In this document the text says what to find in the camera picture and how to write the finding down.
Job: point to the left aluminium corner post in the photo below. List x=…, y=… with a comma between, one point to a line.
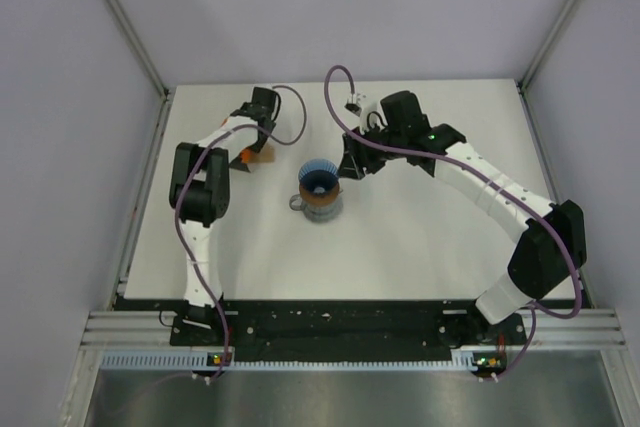
x=136, y=47

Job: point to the aluminium corner post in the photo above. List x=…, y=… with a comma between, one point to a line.
x=554, y=34
x=136, y=47

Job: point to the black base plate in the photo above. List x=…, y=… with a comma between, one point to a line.
x=344, y=331

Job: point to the brown wooden ring holder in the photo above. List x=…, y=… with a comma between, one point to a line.
x=325, y=194

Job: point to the blue glass dripper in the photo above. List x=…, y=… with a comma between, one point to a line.
x=318, y=176

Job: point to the right aluminium corner post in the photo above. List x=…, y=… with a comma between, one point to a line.
x=554, y=34

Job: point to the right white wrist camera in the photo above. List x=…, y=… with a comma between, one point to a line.
x=366, y=110

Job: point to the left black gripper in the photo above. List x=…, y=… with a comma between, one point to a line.
x=256, y=145

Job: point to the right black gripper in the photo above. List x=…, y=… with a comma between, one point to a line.
x=355, y=159

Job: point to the orange filter package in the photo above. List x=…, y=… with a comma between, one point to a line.
x=242, y=135

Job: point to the aluminium front rail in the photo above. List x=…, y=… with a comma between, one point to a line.
x=591, y=329

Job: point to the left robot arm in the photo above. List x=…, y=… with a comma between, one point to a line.
x=199, y=190

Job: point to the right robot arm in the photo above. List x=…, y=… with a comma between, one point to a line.
x=549, y=238

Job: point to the grey slotted cable duct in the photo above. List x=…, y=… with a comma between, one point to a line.
x=207, y=362

